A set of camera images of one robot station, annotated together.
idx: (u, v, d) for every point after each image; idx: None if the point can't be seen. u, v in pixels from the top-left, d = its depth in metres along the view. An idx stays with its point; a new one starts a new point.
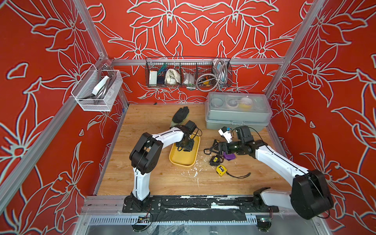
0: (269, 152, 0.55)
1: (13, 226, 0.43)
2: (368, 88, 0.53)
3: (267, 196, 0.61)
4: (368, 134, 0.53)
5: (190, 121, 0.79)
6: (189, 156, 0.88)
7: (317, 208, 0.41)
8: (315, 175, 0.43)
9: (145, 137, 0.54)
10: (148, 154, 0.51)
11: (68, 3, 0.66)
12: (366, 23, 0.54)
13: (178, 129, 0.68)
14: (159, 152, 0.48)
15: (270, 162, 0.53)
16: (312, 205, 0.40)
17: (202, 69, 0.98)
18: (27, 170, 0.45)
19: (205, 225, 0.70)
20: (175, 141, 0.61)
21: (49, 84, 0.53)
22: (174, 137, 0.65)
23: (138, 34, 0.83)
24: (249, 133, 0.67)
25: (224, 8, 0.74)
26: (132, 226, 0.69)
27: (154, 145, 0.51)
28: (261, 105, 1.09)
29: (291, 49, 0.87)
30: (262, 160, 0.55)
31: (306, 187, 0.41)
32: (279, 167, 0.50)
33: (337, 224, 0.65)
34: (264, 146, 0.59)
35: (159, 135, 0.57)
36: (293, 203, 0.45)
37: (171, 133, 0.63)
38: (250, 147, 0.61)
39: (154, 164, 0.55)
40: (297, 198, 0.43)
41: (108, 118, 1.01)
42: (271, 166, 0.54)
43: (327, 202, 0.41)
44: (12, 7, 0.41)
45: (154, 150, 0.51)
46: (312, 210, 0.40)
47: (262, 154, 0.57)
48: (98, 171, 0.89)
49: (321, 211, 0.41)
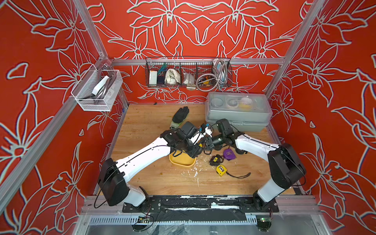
0: (246, 138, 0.61)
1: (13, 227, 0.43)
2: (368, 88, 0.53)
3: (263, 190, 0.61)
4: (368, 134, 0.53)
5: (188, 125, 0.59)
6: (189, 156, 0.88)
7: (293, 176, 0.45)
8: (285, 148, 0.50)
9: (108, 164, 0.43)
10: (109, 189, 0.41)
11: (68, 3, 0.66)
12: (366, 23, 0.54)
13: (162, 145, 0.51)
14: (122, 185, 0.42)
15: (249, 147, 0.58)
16: (288, 175, 0.45)
17: (202, 69, 0.98)
18: (27, 170, 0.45)
19: (205, 225, 0.70)
20: (155, 159, 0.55)
21: (49, 84, 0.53)
22: (152, 157, 0.49)
23: (138, 34, 0.83)
24: (229, 126, 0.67)
25: (224, 8, 0.74)
26: (132, 226, 0.69)
27: (114, 179, 0.40)
28: (261, 105, 1.09)
29: (291, 49, 0.87)
30: (241, 147, 0.63)
31: (279, 159, 0.46)
32: (257, 149, 0.55)
33: (338, 224, 0.64)
34: (242, 135, 0.64)
35: (126, 163, 0.44)
36: (274, 179, 0.49)
37: (148, 155, 0.48)
38: (231, 140, 0.66)
39: (123, 196, 0.46)
40: (275, 172, 0.47)
41: (108, 118, 1.01)
42: (250, 151, 0.59)
43: (300, 170, 0.47)
44: (12, 7, 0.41)
45: (113, 186, 0.40)
46: (290, 179, 0.45)
47: (242, 142, 0.61)
48: (99, 169, 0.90)
49: (295, 179, 0.45)
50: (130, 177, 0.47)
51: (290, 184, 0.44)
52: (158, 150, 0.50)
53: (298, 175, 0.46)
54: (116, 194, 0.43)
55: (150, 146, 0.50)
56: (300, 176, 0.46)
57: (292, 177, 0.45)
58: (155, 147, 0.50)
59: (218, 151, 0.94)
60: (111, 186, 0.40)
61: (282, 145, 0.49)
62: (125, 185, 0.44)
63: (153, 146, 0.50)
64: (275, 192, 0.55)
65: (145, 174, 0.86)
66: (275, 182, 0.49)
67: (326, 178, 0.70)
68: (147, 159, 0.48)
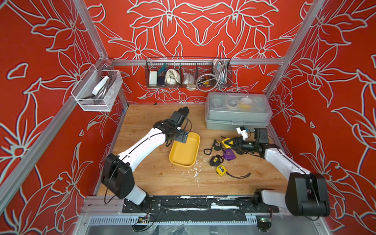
0: (277, 152, 0.58)
1: (13, 227, 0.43)
2: (368, 88, 0.53)
3: (267, 194, 0.61)
4: (368, 135, 0.53)
5: (175, 114, 0.64)
6: (189, 157, 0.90)
7: (308, 207, 0.41)
8: (316, 177, 0.43)
9: (110, 159, 0.44)
10: (117, 181, 0.43)
11: (68, 3, 0.66)
12: (366, 23, 0.54)
13: (158, 133, 0.55)
14: (129, 175, 0.44)
15: (276, 160, 0.55)
16: (302, 201, 0.41)
17: (202, 69, 0.98)
18: (27, 170, 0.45)
19: (205, 225, 0.70)
20: (152, 147, 0.54)
21: (49, 85, 0.57)
22: (150, 145, 0.52)
23: (138, 34, 0.83)
24: (266, 135, 0.69)
25: (224, 8, 0.74)
26: (132, 226, 0.69)
27: (121, 171, 0.42)
28: (261, 105, 1.09)
29: (291, 49, 0.87)
30: (270, 160, 0.59)
31: (300, 183, 0.42)
32: (283, 166, 0.51)
33: (338, 224, 0.65)
34: (275, 148, 0.61)
35: (128, 154, 0.46)
36: (287, 200, 0.46)
37: (146, 143, 0.51)
38: (262, 147, 0.64)
39: (130, 187, 0.48)
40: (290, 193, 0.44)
41: (108, 118, 1.01)
42: (276, 166, 0.55)
43: (322, 207, 0.41)
44: (12, 8, 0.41)
45: (121, 176, 0.42)
46: (301, 207, 0.41)
47: (271, 153, 0.58)
48: (99, 170, 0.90)
49: (310, 212, 0.40)
50: (135, 167, 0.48)
51: (301, 213, 0.40)
52: (155, 138, 0.53)
53: (315, 209, 0.41)
54: (125, 184, 0.44)
55: (147, 136, 0.53)
56: (317, 211, 0.40)
57: (305, 207, 0.41)
58: (152, 136, 0.53)
59: (218, 151, 0.94)
60: (119, 177, 0.42)
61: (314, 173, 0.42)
62: (132, 175, 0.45)
63: (150, 135, 0.54)
64: (280, 204, 0.52)
65: (145, 174, 0.86)
66: (287, 205, 0.45)
67: (325, 179, 0.70)
68: (146, 148, 0.50)
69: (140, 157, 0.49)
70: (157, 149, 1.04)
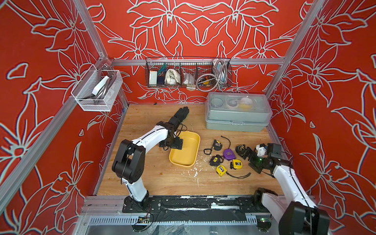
0: (287, 172, 0.53)
1: (13, 227, 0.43)
2: (368, 88, 0.53)
3: (267, 199, 0.61)
4: (368, 135, 0.53)
5: (173, 118, 0.76)
6: (188, 157, 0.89)
7: None
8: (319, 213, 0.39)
9: (125, 144, 0.49)
10: (132, 163, 0.47)
11: (68, 3, 0.66)
12: (366, 23, 0.54)
13: (162, 128, 0.64)
14: (143, 156, 0.50)
15: (283, 181, 0.52)
16: (294, 231, 0.39)
17: (202, 69, 0.98)
18: (27, 170, 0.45)
19: (205, 225, 0.70)
20: (158, 140, 0.62)
21: (49, 84, 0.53)
22: (157, 137, 0.60)
23: (138, 34, 0.83)
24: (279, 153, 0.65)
25: (224, 8, 0.74)
26: (132, 226, 0.69)
27: (136, 152, 0.47)
28: (261, 105, 1.09)
29: (291, 49, 0.87)
30: (277, 178, 0.56)
31: (300, 215, 0.39)
32: (288, 190, 0.48)
33: (338, 224, 0.64)
34: (287, 166, 0.57)
35: (140, 140, 0.53)
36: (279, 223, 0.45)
37: (154, 134, 0.59)
38: (273, 161, 0.60)
39: (141, 170, 0.52)
40: (285, 219, 0.43)
41: (108, 118, 1.01)
42: (282, 186, 0.52)
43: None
44: (12, 7, 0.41)
45: (138, 156, 0.47)
46: None
47: (280, 173, 0.54)
48: (98, 170, 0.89)
49: None
50: None
51: None
52: (161, 131, 0.62)
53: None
54: (139, 165, 0.49)
55: (153, 129, 0.62)
56: None
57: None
58: (158, 129, 0.62)
59: (218, 151, 0.94)
60: (135, 158, 0.47)
61: (317, 208, 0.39)
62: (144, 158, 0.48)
63: (156, 129, 0.62)
64: (275, 216, 0.52)
65: (145, 173, 0.86)
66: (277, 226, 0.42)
67: (326, 179, 0.70)
68: (154, 138, 0.58)
69: (149, 146, 0.55)
70: (157, 149, 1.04)
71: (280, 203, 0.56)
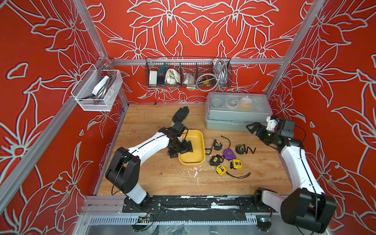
0: (296, 154, 0.50)
1: (13, 226, 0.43)
2: (368, 88, 0.53)
3: (267, 195, 0.61)
4: (368, 134, 0.53)
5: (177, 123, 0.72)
6: (197, 155, 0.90)
7: (302, 220, 0.40)
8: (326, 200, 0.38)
9: (121, 152, 0.47)
10: (126, 173, 0.45)
11: (68, 3, 0.66)
12: (366, 23, 0.54)
13: (162, 136, 0.60)
14: (137, 168, 0.47)
15: (291, 164, 0.49)
16: (297, 215, 0.40)
17: (202, 69, 0.98)
18: (27, 170, 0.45)
19: (205, 225, 0.70)
20: (159, 148, 0.59)
21: (49, 84, 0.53)
22: (156, 146, 0.57)
23: (138, 34, 0.83)
24: (291, 129, 0.60)
25: (224, 8, 0.74)
26: (132, 226, 0.69)
27: (130, 162, 0.45)
28: (261, 105, 1.09)
29: (292, 49, 0.87)
30: (284, 159, 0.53)
31: (304, 201, 0.38)
32: (295, 173, 0.46)
33: (338, 224, 0.64)
34: (297, 147, 0.53)
35: (137, 149, 0.50)
36: (283, 205, 0.45)
37: (153, 143, 0.55)
38: (282, 140, 0.56)
39: (134, 181, 0.49)
40: (290, 202, 0.42)
41: (108, 118, 1.01)
42: (288, 168, 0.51)
43: (316, 225, 0.39)
44: (12, 7, 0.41)
45: (131, 167, 0.44)
46: (294, 219, 0.40)
47: (288, 154, 0.52)
48: (99, 169, 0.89)
49: (303, 224, 0.40)
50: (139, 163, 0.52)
51: (292, 223, 0.40)
52: (160, 140, 0.58)
53: (308, 224, 0.40)
54: (131, 176, 0.46)
55: (153, 137, 0.58)
56: (309, 225, 0.40)
57: (297, 219, 0.40)
58: (158, 137, 0.59)
59: (218, 151, 0.94)
60: (128, 169, 0.44)
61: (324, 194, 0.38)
62: (138, 169, 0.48)
63: (156, 136, 0.59)
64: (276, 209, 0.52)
65: (145, 174, 0.86)
66: (281, 207, 0.46)
67: (326, 178, 0.70)
68: (154, 147, 0.55)
69: (147, 155, 0.53)
70: None
71: (280, 196, 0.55)
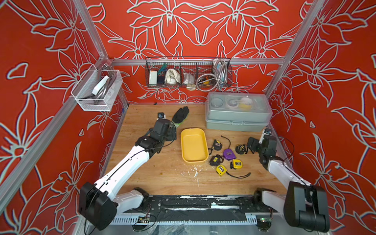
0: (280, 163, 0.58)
1: (13, 227, 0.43)
2: (368, 88, 0.53)
3: (267, 196, 0.61)
4: (368, 134, 0.53)
5: (157, 125, 0.58)
6: (200, 152, 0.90)
7: (305, 218, 0.40)
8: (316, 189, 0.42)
9: (86, 190, 0.40)
10: (95, 212, 0.39)
11: (68, 3, 0.66)
12: (366, 23, 0.54)
13: (138, 153, 0.51)
14: (108, 204, 0.40)
15: (279, 172, 0.55)
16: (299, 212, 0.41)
17: (202, 69, 0.98)
18: (27, 170, 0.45)
19: (205, 225, 0.70)
20: (136, 168, 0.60)
21: (49, 84, 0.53)
22: (132, 166, 0.49)
23: (138, 34, 0.83)
24: (273, 148, 0.67)
25: (224, 8, 0.74)
26: (132, 226, 0.69)
27: (98, 200, 0.38)
28: (261, 105, 1.09)
29: (292, 49, 0.87)
30: (273, 173, 0.59)
31: (300, 194, 0.42)
32: (285, 176, 0.51)
33: (338, 224, 0.64)
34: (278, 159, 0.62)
35: (106, 181, 0.43)
36: (284, 210, 0.45)
37: (128, 164, 0.48)
38: (266, 159, 0.64)
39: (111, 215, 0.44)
40: (288, 203, 0.44)
41: (108, 118, 1.01)
42: (278, 177, 0.55)
43: (319, 222, 0.40)
44: (12, 7, 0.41)
45: (99, 207, 0.38)
46: (299, 218, 0.40)
47: (274, 166, 0.58)
48: (99, 170, 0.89)
49: (308, 223, 0.40)
50: (114, 194, 0.43)
51: (298, 224, 0.40)
52: (136, 158, 0.50)
53: (313, 222, 0.40)
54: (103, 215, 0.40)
55: (128, 157, 0.49)
56: (313, 223, 0.40)
57: (302, 217, 0.40)
58: (133, 156, 0.50)
59: (218, 151, 0.94)
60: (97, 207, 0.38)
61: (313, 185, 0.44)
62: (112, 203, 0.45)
63: (130, 156, 0.50)
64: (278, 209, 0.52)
65: (145, 173, 0.86)
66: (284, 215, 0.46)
67: (326, 179, 0.70)
68: (130, 168, 0.48)
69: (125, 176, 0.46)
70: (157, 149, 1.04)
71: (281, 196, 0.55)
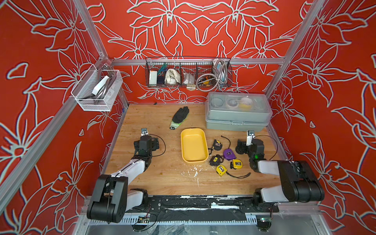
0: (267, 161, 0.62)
1: (13, 226, 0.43)
2: (368, 88, 0.53)
3: (266, 191, 0.62)
4: (368, 134, 0.53)
5: (142, 142, 0.68)
6: (200, 152, 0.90)
7: (303, 191, 0.43)
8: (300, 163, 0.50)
9: (104, 179, 0.45)
10: (115, 197, 0.43)
11: (68, 3, 0.66)
12: (366, 23, 0.54)
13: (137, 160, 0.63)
14: (126, 187, 0.46)
15: (269, 169, 0.60)
16: (295, 186, 0.44)
17: (202, 69, 0.98)
18: (27, 170, 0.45)
19: (205, 225, 0.70)
20: (139, 172, 0.61)
21: (49, 84, 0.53)
22: (136, 168, 0.58)
23: (138, 34, 0.83)
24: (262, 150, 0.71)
25: (224, 8, 0.74)
26: (132, 226, 0.69)
27: (118, 183, 0.44)
28: (261, 105, 1.09)
29: (292, 49, 0.87)
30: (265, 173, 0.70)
31: (289, 168, 0.47)
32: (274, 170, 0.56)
33: (338, 224, 0.64)
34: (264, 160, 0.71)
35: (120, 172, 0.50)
36: (285, 193, 0.47)
37: (131, 166, 0.57)
38: (255, 164, 0.70)
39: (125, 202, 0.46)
40: (284, 182, 0.47)
41: (108, 118, 1.01)
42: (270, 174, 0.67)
43: (315, 191, 0.43)
44: (12, 7, 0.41)
45: (120, 187, 0.44)
46: (298, 192, 0.42)
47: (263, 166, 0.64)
48: (99, 170, 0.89)
49: (306, 195, 0.42)
50: None
51: (298, 198, 0.42)
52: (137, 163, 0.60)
53: (309, 192, 0.43)
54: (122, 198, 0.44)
55: (131, 162, 0.61)
56: (310, 193, 0.42)
57: (299, 191, 0.43)
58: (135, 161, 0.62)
59: (218, 151, 0.94)
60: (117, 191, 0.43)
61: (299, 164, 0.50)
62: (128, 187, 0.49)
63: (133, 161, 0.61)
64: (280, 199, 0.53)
65: (145, 173, 0.86)
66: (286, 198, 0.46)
67: (325, 178, 0.70)
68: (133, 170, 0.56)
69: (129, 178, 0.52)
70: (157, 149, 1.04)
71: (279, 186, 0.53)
